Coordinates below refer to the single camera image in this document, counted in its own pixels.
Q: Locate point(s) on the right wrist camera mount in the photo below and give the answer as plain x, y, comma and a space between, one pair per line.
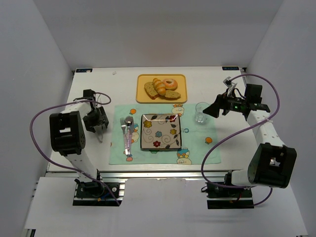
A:
230, 86

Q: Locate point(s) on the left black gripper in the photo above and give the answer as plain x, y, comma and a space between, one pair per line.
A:
100, 121

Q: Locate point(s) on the clear drinking glass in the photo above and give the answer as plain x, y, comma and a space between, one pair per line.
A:
200, 116

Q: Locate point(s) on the orange glazed donut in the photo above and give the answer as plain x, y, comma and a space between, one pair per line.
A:
170, 84

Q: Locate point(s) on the fork with pink handle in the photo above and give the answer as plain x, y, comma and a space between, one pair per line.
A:
123, 127

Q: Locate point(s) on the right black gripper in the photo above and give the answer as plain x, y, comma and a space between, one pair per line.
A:
219, 104

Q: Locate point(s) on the metal tongs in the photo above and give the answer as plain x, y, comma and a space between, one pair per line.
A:
99, 124

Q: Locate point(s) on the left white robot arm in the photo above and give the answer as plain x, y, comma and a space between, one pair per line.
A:
67, 133

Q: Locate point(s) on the croissant bread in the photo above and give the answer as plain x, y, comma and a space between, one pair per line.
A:
159, 86

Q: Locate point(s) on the green cartoon placemat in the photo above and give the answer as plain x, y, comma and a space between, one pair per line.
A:
197, 139

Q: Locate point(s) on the bread slice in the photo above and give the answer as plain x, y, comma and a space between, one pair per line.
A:
150, 90
172, 95

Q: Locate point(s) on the square floral plate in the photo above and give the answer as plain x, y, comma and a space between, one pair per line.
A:
160, 132

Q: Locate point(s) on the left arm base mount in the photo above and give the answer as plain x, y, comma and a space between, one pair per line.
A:
92, 193

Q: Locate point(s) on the left bread slice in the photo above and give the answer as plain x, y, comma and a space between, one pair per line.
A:
150, 90

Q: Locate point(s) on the yellow tray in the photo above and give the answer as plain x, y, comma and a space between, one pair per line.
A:
142, 97

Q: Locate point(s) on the aluminium table rail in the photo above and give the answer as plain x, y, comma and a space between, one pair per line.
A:
128, 175

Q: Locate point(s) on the spoon with pink handle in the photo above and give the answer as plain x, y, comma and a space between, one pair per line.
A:
126, 121

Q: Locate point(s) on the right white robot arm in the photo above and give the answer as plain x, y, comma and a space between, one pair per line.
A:
273, 161

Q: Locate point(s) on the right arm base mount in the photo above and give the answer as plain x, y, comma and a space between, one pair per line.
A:
226, 198

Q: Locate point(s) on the right bread slice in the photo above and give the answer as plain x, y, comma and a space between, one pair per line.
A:
172, 95

